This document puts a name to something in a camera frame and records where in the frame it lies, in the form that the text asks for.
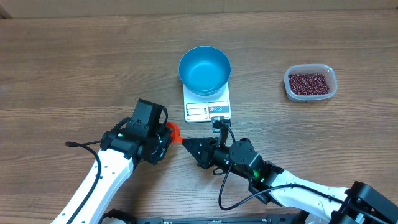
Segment red measuring scoop blue handle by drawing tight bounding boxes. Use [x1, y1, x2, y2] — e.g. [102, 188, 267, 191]
[166, 121, 183, 144]

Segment red beans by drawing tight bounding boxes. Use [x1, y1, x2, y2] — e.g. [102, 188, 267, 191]
[288, 73, 330, 95]

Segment white kitchen scale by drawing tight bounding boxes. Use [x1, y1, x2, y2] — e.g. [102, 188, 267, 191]
[183, 83, 231, 123]

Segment clear plastic container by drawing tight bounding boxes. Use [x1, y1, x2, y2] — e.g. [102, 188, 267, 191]
[284, 64, 338, 102]

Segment blue bowl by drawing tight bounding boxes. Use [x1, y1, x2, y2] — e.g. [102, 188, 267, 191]
[178, 45, 232, 96]

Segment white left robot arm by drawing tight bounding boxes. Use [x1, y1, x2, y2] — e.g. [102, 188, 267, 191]
[54, 99, 173, 223]

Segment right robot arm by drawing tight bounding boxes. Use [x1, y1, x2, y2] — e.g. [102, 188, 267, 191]
[182, 138, 397, 223]

